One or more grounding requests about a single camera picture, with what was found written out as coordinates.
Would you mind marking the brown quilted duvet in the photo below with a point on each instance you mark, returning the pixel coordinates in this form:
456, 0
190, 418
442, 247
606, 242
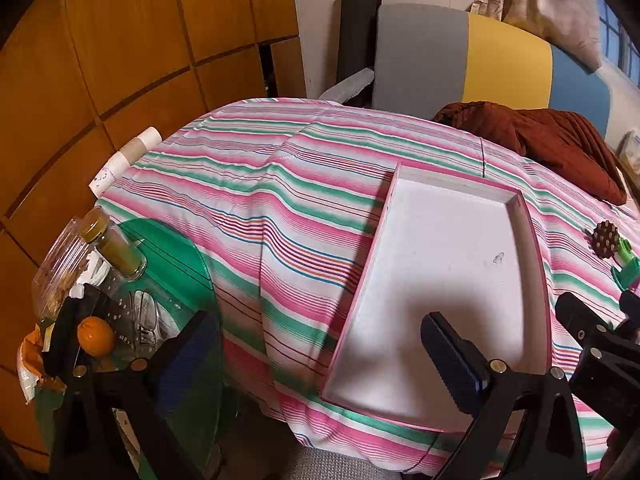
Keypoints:
550, 140

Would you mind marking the brown wooden massage brush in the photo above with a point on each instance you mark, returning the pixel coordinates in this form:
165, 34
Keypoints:
606, 240

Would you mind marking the grey foam tube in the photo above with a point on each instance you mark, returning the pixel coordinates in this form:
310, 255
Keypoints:
350, 85

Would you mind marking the black remote control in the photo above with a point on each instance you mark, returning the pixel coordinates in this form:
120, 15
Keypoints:
117, 320

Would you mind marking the window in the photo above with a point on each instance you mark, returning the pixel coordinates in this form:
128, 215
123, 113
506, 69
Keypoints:
620, 40

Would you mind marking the stack of paper cups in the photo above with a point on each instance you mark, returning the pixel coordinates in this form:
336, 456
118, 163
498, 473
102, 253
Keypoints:
125, 157

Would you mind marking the pink green striped blanket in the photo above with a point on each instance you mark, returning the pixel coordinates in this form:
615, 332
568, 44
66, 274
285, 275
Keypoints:
250, 200

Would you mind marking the green white plastic toy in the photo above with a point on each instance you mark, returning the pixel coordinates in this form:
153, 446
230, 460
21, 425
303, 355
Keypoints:
627, 265

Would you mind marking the white tray with pink rim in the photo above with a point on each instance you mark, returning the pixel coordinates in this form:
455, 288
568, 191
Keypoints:
440, 270

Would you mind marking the clear plastic snack jar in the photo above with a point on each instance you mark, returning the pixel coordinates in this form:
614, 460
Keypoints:
55, 280

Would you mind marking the orange fruit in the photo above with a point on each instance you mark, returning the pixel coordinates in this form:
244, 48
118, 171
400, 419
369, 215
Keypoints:
95, 336

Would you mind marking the spice jar with gold lid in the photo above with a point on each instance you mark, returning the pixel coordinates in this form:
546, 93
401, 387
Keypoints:
117, 252

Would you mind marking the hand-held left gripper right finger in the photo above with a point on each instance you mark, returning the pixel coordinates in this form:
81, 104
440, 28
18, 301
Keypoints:
452, 357

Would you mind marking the green glass round table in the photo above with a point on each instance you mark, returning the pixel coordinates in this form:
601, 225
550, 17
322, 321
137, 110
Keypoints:
170, 260

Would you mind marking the grey yellow blue headboard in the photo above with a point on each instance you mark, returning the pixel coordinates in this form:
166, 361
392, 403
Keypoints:
425, 60

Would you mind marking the wooden panel wardrobe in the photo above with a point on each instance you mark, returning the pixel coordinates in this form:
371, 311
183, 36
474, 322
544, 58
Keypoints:
125, 35

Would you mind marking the eyeglasses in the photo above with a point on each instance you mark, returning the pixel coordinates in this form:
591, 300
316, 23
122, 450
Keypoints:
145, 310

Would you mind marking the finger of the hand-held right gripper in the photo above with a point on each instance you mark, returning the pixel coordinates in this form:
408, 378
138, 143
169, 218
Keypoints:
631, 306
575, 312

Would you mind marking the orange white snack bag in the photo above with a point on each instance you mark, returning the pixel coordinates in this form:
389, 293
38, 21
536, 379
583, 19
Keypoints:
30, 365

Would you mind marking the black rolled mat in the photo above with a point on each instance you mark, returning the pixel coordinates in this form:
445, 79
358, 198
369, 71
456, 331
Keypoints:
357, 25

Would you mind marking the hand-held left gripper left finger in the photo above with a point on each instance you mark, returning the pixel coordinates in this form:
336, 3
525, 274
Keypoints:
190, 355

